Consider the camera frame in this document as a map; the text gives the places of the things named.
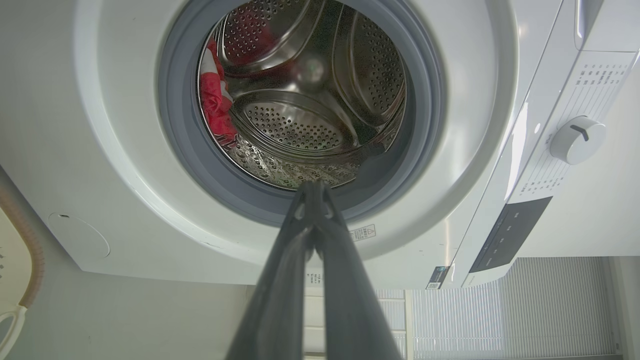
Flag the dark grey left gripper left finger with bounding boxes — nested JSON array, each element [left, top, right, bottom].
[[226, 181, 316, 360]]

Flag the white front-load washing machine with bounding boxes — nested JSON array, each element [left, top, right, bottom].
[[0, 0, 640, 291]]

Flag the white window blinds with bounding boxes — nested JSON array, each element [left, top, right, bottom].
[[375, 257, 622, 360]]

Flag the beige perforated laundry basket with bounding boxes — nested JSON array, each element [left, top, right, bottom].
[[0, 187, 46, 360]]

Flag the dark QR code sticker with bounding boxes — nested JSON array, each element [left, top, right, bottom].
[[425, 265, 451, 290]]

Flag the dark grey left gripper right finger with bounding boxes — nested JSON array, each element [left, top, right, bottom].
[[314, 181, 404, 360]]

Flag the dark grey touch control panel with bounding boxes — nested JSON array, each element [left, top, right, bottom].
[[469, 196, 554, 274]]

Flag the stainless steel washing machine drum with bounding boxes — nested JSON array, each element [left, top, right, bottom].
[[197, 0, 408, 191]]

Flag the grey rubber door gasket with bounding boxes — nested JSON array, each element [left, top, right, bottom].
[[157, 0, 447, 228]]

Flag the white round program knob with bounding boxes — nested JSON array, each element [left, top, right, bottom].
[[549, 116, 607, 166]]

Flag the red and white garment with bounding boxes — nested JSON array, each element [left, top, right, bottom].
[[199, 37, 239, 149]]

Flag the grey warning sticker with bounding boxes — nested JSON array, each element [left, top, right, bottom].
[[349, 224, 377, 243]]

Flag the white detergent drawer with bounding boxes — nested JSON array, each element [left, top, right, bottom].
[[574, 0, 640, 52]]

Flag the round filter access cover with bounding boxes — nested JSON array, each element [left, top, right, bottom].
[[48, 212, 111, 259]]

